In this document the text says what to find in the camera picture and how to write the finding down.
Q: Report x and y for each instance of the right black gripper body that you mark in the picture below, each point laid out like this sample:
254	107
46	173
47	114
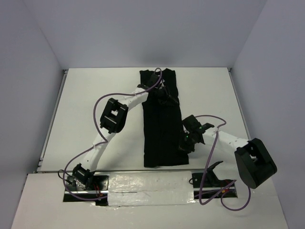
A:
187	143

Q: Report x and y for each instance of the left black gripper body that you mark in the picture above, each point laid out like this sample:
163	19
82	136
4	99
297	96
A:
162	96

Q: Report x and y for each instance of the black t-shirt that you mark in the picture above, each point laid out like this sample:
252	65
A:
163	127

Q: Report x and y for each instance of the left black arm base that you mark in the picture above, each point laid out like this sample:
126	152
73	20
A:
97	191

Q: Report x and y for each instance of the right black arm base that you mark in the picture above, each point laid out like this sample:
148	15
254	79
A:
212	184

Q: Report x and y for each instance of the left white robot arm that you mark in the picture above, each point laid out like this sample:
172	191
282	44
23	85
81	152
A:
112	121

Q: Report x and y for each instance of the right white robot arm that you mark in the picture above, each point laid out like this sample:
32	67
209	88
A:
254	163

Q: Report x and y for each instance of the silver foil-covered panel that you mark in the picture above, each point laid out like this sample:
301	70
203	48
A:
150	189

